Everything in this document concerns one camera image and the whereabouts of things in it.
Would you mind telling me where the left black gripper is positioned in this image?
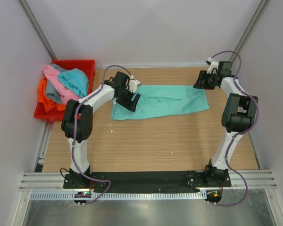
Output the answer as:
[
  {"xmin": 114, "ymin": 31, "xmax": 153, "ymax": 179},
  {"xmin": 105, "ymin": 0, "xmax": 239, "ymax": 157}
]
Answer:
[{"xmin": 116, "ymin": 86, "xmax": 140, "ymax": 112}]

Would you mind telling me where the teal green t shirt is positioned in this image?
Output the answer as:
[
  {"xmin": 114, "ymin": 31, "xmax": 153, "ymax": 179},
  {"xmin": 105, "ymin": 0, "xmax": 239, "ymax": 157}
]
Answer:
[{"xmin": 111, "ymin": 85, "xmax": 209, "ymax": 121}]

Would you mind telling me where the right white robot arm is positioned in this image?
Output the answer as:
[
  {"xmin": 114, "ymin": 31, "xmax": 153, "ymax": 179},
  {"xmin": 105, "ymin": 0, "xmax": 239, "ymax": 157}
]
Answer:
[{"xmin": 193, "ymin": 58, "xmax": 258, "ymax": 186}]

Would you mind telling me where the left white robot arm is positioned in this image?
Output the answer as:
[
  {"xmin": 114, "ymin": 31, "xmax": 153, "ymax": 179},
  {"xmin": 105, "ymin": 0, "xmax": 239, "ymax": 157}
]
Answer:
[{"xmin": 61, "ymin": 72, "xmax": 141, "ymax": 188}]

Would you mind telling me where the sky blue t shirt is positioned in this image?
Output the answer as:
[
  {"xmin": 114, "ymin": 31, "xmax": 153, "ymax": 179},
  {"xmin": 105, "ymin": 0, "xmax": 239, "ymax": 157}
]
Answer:
[{"xmin": 58, "ymin": 68, "xmax": 89, "ymax": 97}]

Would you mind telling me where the pink t shirt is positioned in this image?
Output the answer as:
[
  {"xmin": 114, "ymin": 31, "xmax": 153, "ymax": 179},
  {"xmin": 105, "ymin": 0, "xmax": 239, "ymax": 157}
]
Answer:
[{"xmin": 42, "ymin": 65, "xmax": 81, "ymax": 105}]

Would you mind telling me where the grey t shirt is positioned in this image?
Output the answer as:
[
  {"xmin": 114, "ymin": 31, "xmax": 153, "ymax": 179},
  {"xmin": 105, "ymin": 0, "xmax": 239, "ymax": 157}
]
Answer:
[{"xmin": 45, "ymin": 64, "xmax": 66, "ymax": 104}]

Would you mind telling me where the orange t shirt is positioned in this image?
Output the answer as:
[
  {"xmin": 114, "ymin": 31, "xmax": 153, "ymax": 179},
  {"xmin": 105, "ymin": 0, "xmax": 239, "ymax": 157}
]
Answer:
[{"xmin": 37, "ymin": 76, "xmax": 66, "ymax": 113}]

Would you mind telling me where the red plastic bin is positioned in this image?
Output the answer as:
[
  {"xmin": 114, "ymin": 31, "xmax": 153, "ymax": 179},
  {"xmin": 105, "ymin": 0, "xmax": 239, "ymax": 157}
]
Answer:
[{"xmin": 34, "ymin": 60, "xmax": 95, "ymax": 121}]

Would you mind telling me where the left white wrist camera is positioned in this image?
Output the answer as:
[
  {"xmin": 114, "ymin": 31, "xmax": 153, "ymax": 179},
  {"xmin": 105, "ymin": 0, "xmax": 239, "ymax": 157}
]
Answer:
[{"xmin": 128, "ymin": 75, "xmax": 141, "ymax": 93}]

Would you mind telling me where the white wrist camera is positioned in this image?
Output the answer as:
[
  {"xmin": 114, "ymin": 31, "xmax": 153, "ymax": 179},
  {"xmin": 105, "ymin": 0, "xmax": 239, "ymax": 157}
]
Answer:
[
  {"xmin": 128, "ymin": 75, "xmax": 141, "ymax": 93},
  {"xmin": 206, "ymin": 57, "xmax": 219, "ymax": 74}
]

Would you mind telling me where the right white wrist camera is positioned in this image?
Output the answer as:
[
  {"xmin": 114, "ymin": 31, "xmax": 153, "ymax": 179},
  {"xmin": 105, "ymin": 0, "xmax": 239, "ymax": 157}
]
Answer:
[{"xmin": 206, "ymin": 57, "xmax": 219, "ymax": 74}]

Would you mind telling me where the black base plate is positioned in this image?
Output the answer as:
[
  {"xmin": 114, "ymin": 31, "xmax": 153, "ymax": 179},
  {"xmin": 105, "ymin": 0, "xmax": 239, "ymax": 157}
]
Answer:
[{"xmin": 63, "ymin": 170, "xmax": 232, "ymax": 194}]

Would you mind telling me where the right corner aluminium post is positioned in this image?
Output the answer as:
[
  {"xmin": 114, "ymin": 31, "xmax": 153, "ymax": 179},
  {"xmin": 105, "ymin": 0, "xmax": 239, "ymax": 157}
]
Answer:
[{"xmin": 234, "ymin": 0, "xmax": 271, "ymax": 53}]

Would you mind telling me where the corner aluminium post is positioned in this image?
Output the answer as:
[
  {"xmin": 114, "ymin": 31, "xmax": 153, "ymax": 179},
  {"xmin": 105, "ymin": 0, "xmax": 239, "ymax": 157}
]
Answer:
[
  {"xmin": 18, "ymin": 0, "xmax": 57, "ymax": 61},
  {"xmin": 234, "ymin": 0, "xmax": 271, "ymax": 53}
]

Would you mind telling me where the aluminium frame rail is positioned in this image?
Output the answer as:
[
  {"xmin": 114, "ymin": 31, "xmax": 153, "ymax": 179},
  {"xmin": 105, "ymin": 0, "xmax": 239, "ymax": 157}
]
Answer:
[{"xmin": 18, "ymin": 171, "xmax": 67, "ymax": 191}]

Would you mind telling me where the slotted cable duct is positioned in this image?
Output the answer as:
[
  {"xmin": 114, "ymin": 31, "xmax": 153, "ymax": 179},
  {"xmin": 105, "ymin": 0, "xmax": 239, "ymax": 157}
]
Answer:
[{"xmin": 30, "ymin": 191, "xmax": 207, "ymax": 201}]

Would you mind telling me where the left corner aluminium post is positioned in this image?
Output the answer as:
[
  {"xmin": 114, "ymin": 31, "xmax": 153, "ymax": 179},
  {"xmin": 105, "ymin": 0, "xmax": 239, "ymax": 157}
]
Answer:
[{"xmin": 18, "ymin": 0, "xmax": 57, "ymax": 61}]

